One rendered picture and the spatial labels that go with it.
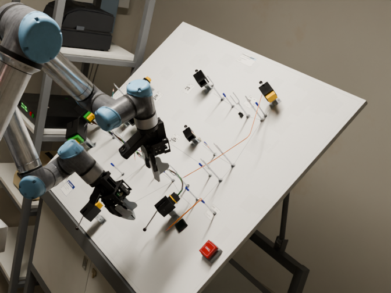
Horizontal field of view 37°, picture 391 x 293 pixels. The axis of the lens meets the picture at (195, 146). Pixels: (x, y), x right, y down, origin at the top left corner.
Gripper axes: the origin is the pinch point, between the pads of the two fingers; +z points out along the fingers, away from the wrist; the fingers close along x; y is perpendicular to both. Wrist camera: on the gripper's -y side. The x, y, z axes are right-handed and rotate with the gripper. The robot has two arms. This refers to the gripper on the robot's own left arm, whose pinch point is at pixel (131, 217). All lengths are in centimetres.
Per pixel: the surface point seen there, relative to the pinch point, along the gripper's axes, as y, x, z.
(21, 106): -92, 63, -39
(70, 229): -48.5, 7.5, 2.8
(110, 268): -18.1, -9.9, 12.7
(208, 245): 24.0, -2.6, 18.2
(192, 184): 8.7, 24.1, 11.0
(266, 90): 40, 55, 1
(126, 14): -162, 243, -15
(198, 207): 13.4, 14.5, 14.6
